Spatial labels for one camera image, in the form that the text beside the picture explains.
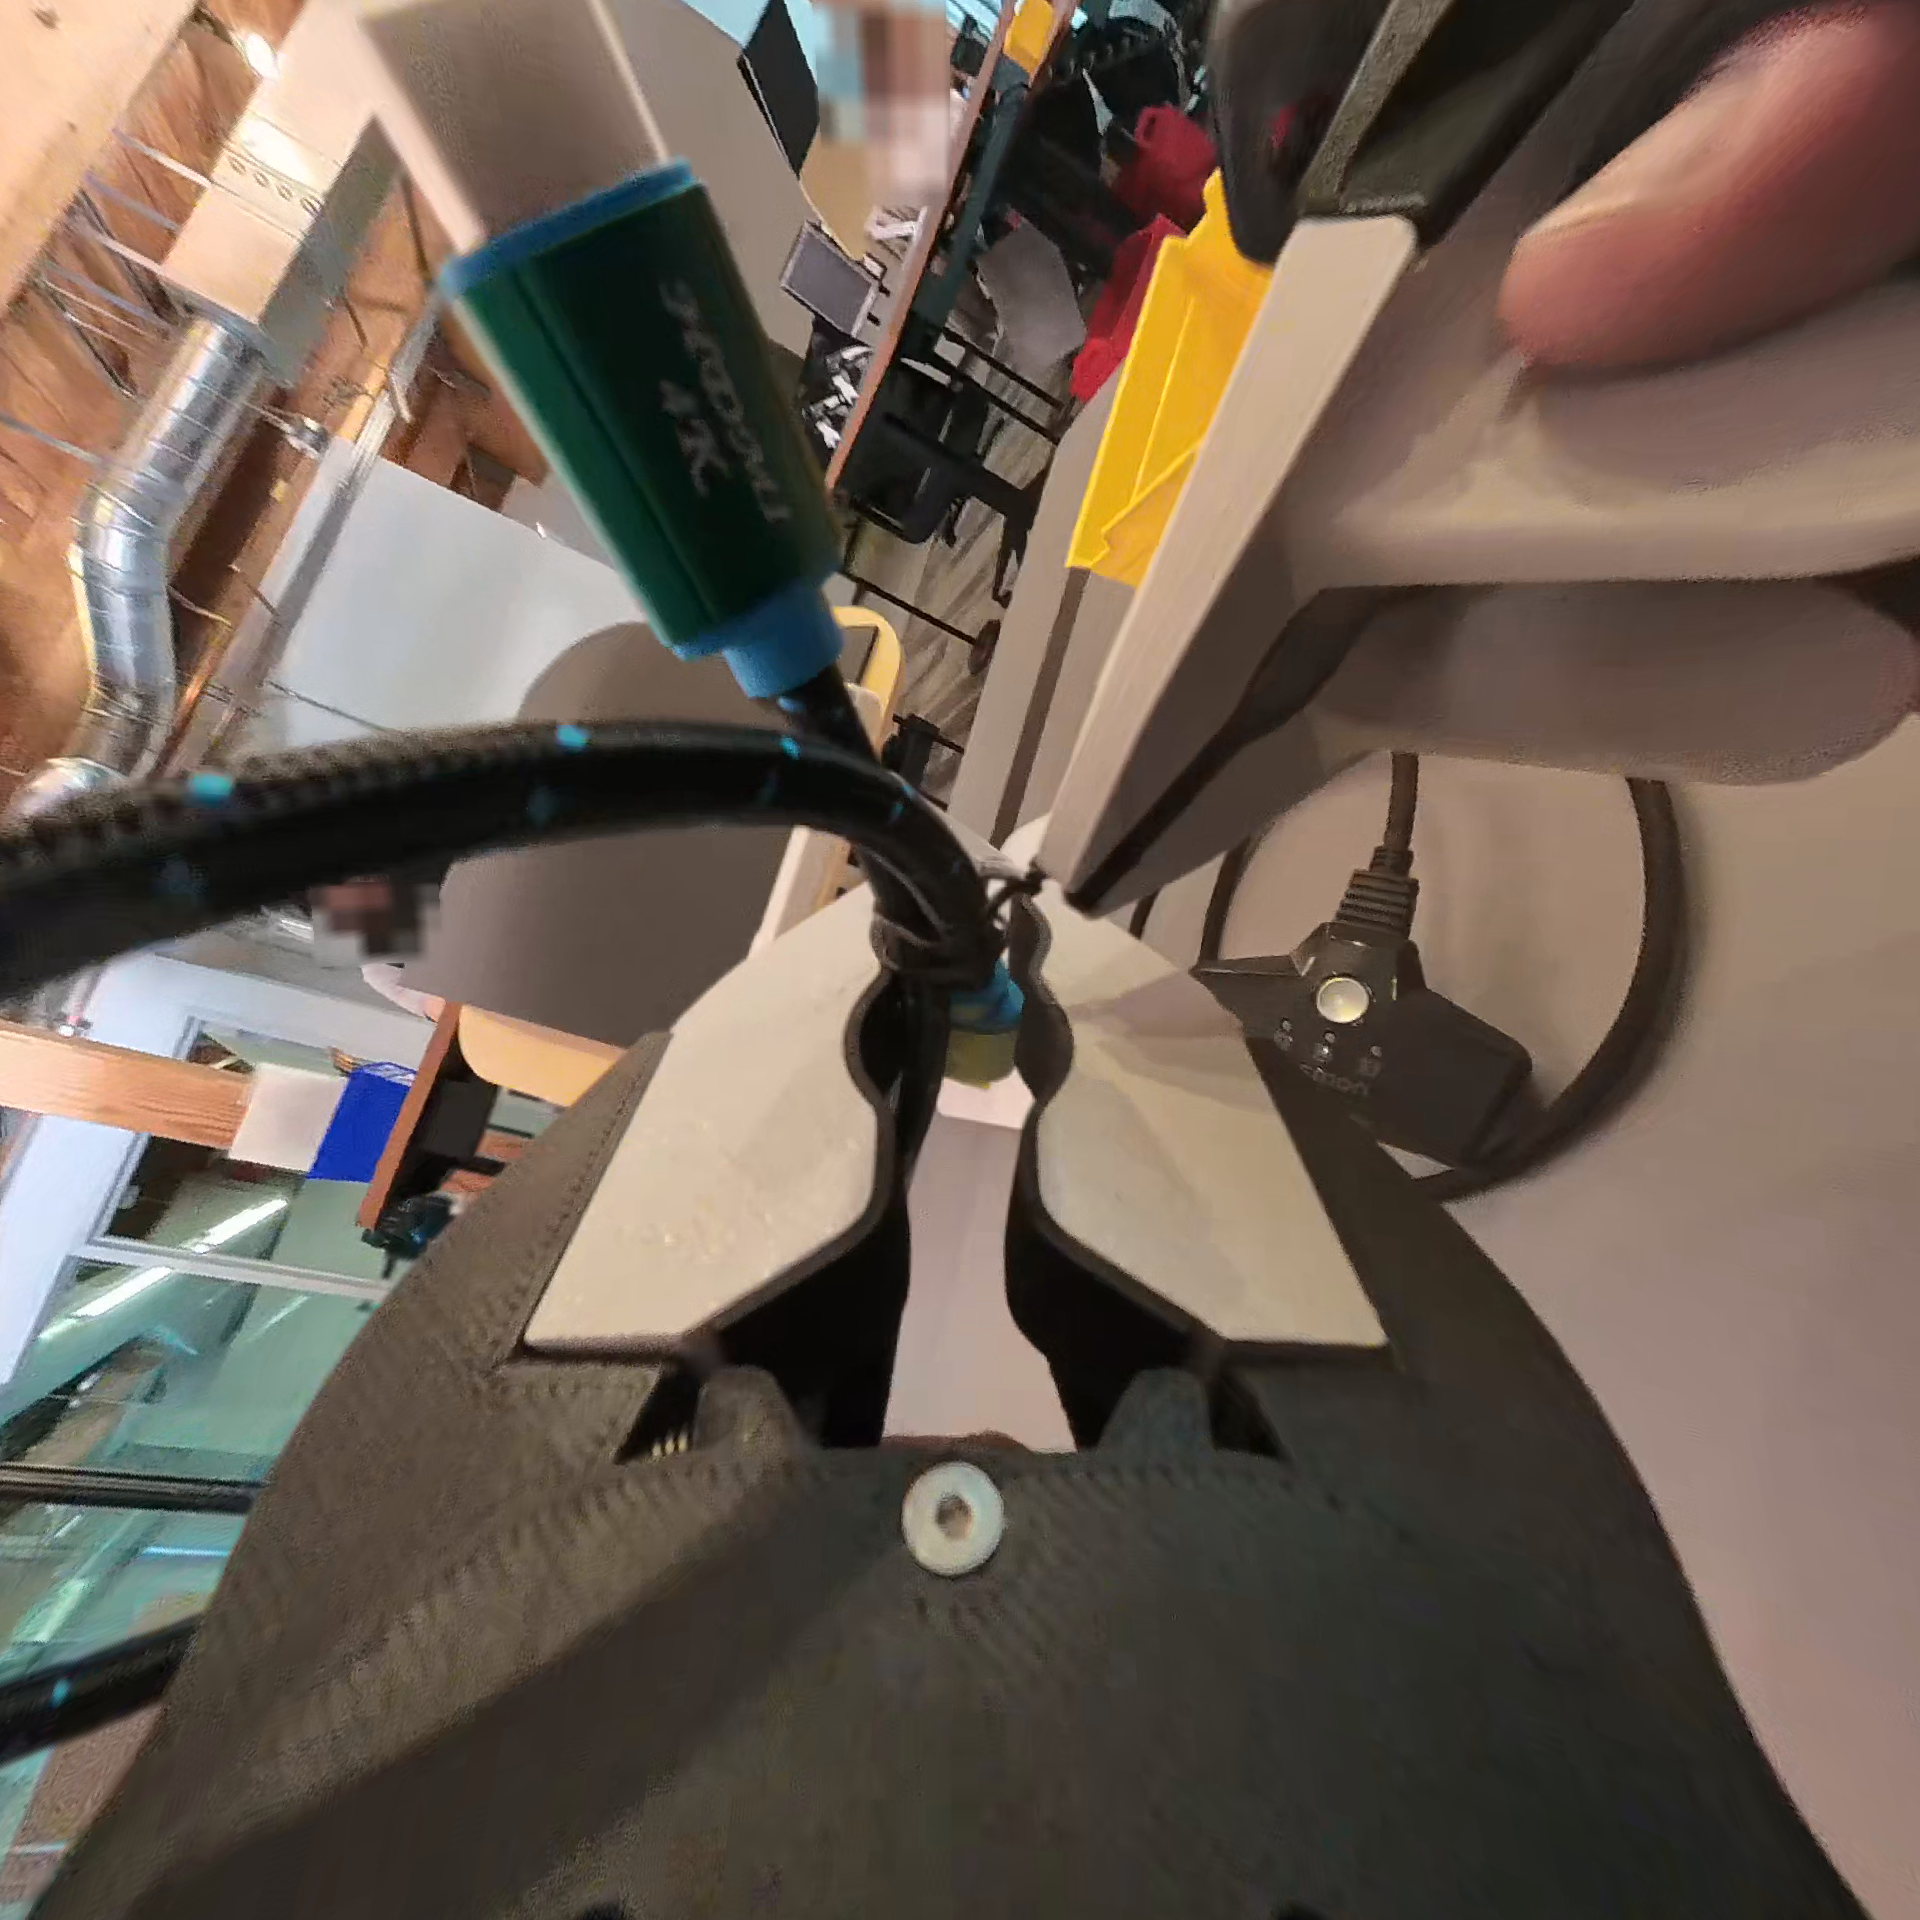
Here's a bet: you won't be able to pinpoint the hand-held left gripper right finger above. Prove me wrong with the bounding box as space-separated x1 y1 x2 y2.
1009 901 1387 1449

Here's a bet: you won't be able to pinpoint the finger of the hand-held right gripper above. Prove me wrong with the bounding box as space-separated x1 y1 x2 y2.
1084 583 1903 917
1039 218 1920 903

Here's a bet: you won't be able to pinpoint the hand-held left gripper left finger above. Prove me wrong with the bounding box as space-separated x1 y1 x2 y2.
525 901 940 1444

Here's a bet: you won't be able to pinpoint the black twist tie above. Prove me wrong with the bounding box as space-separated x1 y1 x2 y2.
869 868 1053 991

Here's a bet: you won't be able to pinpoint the blue-flecked HDMI cable green plugs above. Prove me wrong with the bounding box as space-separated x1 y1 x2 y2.
0 156 1039 1763

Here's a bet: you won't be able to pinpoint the person's right hand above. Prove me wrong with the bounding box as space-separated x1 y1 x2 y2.
1499 5 1920 376

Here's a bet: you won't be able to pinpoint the yellow plastic bin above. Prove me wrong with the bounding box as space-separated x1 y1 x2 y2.
1066 165 1277 586

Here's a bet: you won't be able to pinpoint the low red basket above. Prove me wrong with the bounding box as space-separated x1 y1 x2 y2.
1072 215 1190 399

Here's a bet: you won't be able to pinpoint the wooden board stand white base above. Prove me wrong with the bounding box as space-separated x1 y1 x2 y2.
365 602 1053 1113

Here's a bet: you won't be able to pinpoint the blue storage box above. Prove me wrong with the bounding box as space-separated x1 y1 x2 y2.
306 1058 419 1184

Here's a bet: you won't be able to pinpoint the white foam block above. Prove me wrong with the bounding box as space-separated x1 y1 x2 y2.
231 1066 349 1176

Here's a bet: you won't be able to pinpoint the grey desk monitor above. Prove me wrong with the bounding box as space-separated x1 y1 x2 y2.
780 225 889 323

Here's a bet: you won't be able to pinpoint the thin black pole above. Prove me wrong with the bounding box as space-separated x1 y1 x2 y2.
0 1462 261 1520

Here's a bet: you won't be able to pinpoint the red basket with handle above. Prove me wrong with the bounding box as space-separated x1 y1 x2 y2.
1112 102 1223 228

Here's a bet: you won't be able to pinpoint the brown top black frame desk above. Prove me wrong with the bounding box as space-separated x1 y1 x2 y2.
352 1005 544 1246

